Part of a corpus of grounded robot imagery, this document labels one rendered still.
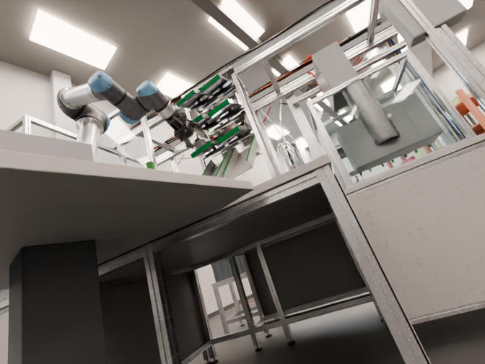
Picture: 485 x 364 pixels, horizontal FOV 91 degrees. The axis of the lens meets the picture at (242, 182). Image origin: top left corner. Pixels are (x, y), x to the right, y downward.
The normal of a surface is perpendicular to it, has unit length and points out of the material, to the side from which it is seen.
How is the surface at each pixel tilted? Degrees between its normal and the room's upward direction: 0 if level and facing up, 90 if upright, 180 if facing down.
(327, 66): 90
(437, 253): 90
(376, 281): 90
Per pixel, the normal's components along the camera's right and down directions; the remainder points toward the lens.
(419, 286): -0.37, -0.22
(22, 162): 0.71, -0.45
